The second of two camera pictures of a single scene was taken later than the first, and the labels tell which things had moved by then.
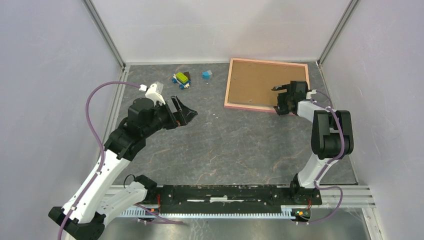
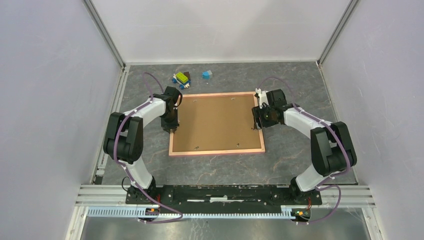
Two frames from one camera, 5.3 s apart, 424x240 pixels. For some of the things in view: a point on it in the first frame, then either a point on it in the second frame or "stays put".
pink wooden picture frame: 227,104 → 262,150
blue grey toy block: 206,75 stays put
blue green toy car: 181,79 stays put
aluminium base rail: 351,197 stays put
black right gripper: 282,109 → 257,112
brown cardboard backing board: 251,82 → 217,123
